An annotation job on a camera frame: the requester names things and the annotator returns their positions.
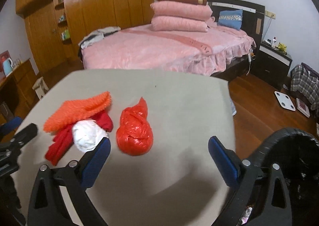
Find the white lotion bottle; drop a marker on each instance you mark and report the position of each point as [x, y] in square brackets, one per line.
[273, 43]

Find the pink pillow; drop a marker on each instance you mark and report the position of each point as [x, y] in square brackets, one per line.
[170, 23]
[184, 10]

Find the wooden side cabinet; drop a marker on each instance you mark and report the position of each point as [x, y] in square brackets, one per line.
[17, 95]

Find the red plastic bag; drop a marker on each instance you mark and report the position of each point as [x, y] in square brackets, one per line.
[135, 136]

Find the black nightstand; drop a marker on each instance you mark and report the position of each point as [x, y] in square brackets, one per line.
[271, 66]

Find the yellow plush toy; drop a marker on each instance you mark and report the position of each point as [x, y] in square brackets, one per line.
[282, 48]

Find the wooden wardrobe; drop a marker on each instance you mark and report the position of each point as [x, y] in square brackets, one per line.
[55, 27]

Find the clothes pile on bed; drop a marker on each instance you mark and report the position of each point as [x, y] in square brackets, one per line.
[94, 37]

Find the pink framed scale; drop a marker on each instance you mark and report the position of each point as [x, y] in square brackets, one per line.
[302, 107]

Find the white small stool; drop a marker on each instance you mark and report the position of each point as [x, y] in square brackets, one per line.
[40, 88]

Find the orange knitted cloth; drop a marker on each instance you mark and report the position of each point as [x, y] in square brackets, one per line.
[72, 111]

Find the blue electric kettle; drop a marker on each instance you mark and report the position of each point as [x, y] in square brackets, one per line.
[7, 64]

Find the white bathroom scale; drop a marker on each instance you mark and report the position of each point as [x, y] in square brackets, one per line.
[284, 101]

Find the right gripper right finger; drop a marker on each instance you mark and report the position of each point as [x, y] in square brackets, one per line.
[227, 162]

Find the blue cushion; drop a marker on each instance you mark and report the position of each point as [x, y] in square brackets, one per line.
[231, 19]

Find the red knit gloves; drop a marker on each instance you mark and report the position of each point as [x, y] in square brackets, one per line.
[63, 140]

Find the upper pink pillow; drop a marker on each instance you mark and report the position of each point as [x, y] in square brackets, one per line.
[184, 10]

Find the pink bed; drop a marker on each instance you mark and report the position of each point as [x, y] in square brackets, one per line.
[202, 53]

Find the black headboard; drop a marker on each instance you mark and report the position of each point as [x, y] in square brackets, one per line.
[253, 15]

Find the white plastic bag ball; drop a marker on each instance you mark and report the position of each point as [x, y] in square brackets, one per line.
[87, 134]

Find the plaid shirt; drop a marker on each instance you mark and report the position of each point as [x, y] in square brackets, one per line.
[304, 79]

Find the lower pink pillow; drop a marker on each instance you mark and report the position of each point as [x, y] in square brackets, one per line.
[170, 23]

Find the black trash bin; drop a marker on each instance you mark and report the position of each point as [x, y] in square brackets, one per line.
[278, 183]

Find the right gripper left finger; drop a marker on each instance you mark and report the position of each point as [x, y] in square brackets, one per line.
[93, 161]

